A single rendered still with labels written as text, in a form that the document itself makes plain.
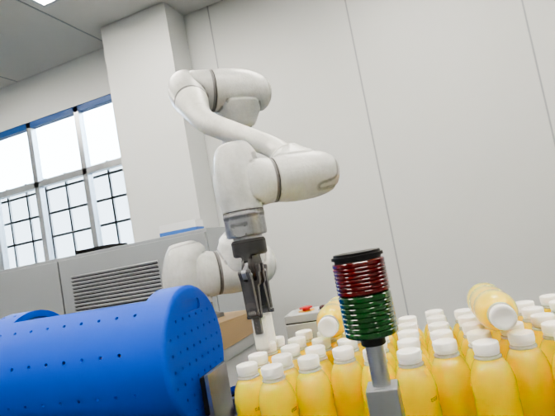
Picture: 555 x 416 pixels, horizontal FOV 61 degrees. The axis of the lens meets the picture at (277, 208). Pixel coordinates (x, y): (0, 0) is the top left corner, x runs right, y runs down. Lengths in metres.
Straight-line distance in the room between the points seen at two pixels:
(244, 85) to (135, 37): 2.91
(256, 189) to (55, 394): 0.57
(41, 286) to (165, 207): 1.13
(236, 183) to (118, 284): 2.06
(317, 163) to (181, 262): 0.70
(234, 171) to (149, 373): 0.43
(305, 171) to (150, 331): 0.46
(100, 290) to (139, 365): 2.11
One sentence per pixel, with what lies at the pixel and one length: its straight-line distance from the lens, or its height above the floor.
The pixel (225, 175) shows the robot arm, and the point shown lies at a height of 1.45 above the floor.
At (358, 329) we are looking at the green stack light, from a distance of 0.56.
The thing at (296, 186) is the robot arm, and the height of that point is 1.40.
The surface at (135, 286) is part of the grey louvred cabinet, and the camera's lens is 2.90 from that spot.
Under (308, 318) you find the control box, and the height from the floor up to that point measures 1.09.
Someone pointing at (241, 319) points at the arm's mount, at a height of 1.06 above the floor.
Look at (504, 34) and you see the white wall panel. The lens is 3.75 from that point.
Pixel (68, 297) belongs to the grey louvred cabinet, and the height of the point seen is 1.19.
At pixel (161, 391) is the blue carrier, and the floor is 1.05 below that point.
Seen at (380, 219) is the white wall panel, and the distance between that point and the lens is 3.58.
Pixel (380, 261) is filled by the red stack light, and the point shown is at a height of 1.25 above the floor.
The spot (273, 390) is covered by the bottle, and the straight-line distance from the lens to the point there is 0.85.
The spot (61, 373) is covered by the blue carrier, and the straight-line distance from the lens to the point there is 1.07.
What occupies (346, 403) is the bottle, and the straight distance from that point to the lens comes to 0.90.
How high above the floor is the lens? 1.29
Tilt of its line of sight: 4 degrees up
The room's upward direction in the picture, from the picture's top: 10 degrees counter-clockwise
